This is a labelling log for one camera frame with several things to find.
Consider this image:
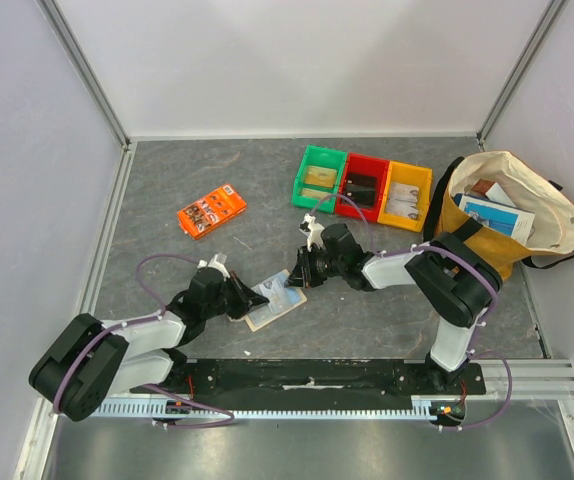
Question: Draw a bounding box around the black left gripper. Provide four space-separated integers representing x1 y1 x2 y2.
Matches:
203 271 268 320

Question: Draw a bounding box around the beige card holder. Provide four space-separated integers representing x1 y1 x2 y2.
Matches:
226 269 308 333

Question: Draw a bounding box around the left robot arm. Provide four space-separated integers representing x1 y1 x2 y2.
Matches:
28 265 270 421

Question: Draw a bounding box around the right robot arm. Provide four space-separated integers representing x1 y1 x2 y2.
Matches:
285 214 503 394

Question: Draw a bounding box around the gold card in green bin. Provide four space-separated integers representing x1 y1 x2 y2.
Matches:
303 165 337 189

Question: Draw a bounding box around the black card in red bin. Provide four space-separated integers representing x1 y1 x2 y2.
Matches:
346 172 377 190

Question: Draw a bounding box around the white vip card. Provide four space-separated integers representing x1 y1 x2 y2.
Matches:
385 199 419 220
389 182 420 203

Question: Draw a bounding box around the orange snack box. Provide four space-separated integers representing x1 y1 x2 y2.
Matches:
176 184 247 240

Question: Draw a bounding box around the green plastic bin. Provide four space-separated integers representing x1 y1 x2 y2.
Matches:
291 145 348 209

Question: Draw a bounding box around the red plastic bin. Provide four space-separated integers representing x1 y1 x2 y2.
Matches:
338 153 390 223

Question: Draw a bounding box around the yellow plastic bin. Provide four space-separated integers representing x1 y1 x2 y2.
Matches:
377 161 433 232

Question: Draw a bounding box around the brown box in bag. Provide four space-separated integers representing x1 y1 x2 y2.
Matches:
470 179 495 197

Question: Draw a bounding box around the blue white box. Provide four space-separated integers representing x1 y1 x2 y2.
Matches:
454 194 535 244

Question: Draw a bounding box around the yellow canvas tote bag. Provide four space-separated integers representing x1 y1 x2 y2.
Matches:
423 151 574 279

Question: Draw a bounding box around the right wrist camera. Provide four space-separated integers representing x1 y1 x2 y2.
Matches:
299 213 325 251

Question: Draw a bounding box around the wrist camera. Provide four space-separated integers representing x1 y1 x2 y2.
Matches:
299 213 325 251
198 252 230 278

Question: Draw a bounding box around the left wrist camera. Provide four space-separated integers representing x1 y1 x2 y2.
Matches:
198 252 230 278

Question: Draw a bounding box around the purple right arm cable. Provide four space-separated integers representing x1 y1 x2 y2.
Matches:
308 193 514 432

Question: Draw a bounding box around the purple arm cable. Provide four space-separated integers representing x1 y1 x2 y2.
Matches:
308 193 514 432
52 253 236 431

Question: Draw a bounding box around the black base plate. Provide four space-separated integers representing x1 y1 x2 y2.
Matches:
129 357 488 412

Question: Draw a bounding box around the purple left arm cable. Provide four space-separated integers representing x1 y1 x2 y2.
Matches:
52 253 236 431

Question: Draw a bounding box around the white slotted cable duct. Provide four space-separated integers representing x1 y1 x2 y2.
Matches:
92 392 436 421

